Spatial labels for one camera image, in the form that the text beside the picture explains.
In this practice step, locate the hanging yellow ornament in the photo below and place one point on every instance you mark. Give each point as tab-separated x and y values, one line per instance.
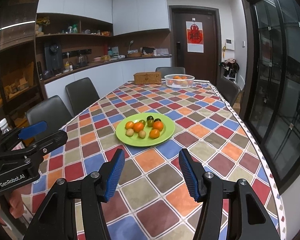
224	51

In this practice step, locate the large orange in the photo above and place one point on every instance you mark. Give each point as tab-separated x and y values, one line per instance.
139	127

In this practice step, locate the white desk lamp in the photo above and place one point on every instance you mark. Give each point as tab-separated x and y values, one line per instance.
130	45

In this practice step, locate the shallow woven basket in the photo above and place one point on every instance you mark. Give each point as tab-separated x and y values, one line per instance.
134	54

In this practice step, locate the yellow-green round fruit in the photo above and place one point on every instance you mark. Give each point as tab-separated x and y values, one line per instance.
141	134
129	132

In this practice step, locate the glass kettle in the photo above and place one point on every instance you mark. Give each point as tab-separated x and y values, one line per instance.
82	60

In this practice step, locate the green plate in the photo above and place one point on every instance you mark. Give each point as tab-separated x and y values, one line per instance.
165	136

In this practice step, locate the orange tangerine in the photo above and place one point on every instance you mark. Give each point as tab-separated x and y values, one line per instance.
158	125
154	133

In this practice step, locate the teal box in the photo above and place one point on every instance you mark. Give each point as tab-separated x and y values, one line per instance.
113	50

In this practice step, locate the black framed glass sliding door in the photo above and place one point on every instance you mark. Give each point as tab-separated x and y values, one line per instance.
277	80

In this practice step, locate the yellow flower bunch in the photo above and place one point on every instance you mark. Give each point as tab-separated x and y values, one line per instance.
43	20

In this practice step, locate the orange snack packets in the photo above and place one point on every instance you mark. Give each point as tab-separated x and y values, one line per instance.
105	33

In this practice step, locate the colourful checked tablecloth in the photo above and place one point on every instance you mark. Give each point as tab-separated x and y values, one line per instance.
215	135

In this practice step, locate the green shelf bottles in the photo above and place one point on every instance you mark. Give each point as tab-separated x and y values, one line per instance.
72	29

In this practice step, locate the black bag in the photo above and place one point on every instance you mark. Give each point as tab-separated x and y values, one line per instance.
148	51

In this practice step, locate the clear water bottle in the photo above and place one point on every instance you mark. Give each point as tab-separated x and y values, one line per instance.
3	126

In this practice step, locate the yellow container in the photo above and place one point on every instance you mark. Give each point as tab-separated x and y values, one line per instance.
105	57

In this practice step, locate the white intercom panel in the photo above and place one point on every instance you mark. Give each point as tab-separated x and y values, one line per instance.
229	44

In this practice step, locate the person's left hand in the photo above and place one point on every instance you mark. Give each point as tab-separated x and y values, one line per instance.
17	205

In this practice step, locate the brown cabinet with boxes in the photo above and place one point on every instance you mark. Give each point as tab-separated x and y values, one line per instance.
15	85

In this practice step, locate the dark brown door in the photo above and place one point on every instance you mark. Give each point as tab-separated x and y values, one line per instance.
210	67

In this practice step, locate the beige teddy bear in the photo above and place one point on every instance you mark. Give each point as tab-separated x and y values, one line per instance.
39	30

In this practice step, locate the red and white wall calendar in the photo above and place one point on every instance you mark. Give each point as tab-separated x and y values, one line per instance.
195	37

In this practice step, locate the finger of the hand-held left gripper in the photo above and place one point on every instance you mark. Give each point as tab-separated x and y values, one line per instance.
52	140
32	130

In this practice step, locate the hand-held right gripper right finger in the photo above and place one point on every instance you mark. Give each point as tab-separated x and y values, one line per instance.
190	177

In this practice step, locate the woven wicker box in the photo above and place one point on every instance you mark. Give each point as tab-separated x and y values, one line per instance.
147	78

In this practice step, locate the white upper cabinets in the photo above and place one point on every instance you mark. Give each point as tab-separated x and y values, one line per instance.
90	0

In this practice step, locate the orange in white basket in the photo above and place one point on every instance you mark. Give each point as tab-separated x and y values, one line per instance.
184	77
176	77

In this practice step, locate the white rack with clothes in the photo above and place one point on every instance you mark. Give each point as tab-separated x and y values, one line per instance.
229	68

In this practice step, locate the white plastic basket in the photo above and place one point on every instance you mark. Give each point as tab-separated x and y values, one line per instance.
180	83

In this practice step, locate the white paper stand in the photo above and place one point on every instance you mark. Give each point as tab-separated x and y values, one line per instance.
162	51

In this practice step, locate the white base cabinet with counter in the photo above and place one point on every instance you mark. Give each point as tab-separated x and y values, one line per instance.
120	72

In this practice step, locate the dark round plum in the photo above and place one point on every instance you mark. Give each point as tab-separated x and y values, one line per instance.
150	118

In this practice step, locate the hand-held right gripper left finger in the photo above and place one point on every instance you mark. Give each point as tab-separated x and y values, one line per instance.
113	177

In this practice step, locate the dark leather dining chair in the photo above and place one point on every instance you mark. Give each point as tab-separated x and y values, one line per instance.
47	112
227	91
81	95
170	70

